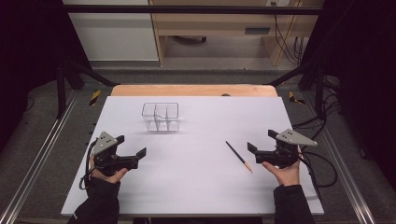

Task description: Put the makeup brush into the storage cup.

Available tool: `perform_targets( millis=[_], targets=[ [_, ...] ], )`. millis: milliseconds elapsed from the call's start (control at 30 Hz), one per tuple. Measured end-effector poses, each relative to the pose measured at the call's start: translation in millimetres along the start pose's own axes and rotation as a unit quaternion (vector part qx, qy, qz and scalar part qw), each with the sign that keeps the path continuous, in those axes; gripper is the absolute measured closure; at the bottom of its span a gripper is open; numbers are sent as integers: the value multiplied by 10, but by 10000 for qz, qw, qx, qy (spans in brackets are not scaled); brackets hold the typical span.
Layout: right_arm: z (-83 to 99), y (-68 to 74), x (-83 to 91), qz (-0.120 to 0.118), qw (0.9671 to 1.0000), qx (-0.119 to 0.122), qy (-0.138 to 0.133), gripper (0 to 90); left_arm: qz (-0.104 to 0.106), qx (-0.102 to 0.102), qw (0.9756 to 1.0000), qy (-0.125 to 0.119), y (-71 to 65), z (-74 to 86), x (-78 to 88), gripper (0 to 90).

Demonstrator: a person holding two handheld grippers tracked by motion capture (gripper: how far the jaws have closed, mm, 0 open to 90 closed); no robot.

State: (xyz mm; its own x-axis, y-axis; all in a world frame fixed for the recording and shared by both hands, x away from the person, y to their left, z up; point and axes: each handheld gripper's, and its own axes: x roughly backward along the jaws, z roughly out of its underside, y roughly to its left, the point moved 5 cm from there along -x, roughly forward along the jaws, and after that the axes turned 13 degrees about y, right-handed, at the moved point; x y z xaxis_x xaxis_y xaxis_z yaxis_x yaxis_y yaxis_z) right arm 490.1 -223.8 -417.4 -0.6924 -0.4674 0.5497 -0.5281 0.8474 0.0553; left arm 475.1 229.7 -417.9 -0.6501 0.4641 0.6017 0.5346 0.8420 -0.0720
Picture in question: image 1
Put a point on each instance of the person's right hand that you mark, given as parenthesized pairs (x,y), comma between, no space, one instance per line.
(286,175)

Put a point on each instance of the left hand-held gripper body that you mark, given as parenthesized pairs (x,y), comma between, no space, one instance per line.
(104,157)

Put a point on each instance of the black horizontal frame bar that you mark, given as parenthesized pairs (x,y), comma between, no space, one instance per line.
(186,9)

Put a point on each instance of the person's left hand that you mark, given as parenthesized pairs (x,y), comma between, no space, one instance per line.
(113,177)

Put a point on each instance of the dark curtain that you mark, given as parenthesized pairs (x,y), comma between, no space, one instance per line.
(28,62)
(364,77)

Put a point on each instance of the black pen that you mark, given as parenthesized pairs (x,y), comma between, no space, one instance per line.
(238,156)

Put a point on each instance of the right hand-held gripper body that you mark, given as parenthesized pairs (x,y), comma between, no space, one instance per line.
(281,154)

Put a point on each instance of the wooden table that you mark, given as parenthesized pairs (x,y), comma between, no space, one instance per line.
(186,90)

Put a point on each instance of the white board sheet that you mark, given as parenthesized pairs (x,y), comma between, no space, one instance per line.
(193,186)

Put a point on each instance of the aluminium floor rail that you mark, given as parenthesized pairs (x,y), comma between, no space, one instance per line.
(40,146)
(342,168)

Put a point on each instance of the light wooden desk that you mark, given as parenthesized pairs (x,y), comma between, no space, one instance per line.
(218,23)

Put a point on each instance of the black slanted frame strut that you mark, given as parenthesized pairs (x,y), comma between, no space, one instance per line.
(299,73)
(88,73)

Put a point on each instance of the clear plastic compartment organizer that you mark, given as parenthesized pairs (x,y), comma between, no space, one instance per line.
(160,119)

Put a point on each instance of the yellow and black tape strip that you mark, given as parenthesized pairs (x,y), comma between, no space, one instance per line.
(294,98)
(95,97)

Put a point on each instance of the white cabinet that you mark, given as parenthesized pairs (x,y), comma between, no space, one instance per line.
(115,34)

